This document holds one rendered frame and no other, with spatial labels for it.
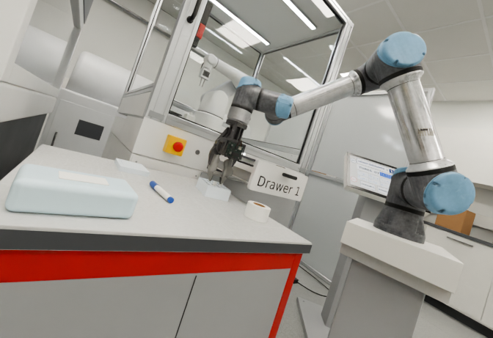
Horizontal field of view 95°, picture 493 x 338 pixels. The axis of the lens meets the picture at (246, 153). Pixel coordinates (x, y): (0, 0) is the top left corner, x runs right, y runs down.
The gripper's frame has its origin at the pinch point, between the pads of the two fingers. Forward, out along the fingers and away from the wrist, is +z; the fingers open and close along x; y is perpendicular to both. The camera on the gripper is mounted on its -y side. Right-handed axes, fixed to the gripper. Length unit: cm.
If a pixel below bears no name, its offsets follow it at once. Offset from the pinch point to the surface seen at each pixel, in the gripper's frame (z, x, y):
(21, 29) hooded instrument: -21, -55, 4
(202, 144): -9.7, -0.8, -27.9
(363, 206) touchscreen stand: -5, 116, -25
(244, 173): -4.3, 11.6, -3.3
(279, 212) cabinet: 15, 62, -39
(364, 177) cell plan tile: -23, 109, -26
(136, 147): -0.6, -25.6, -23.4
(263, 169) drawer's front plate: -8.2, 14.7, 3.6
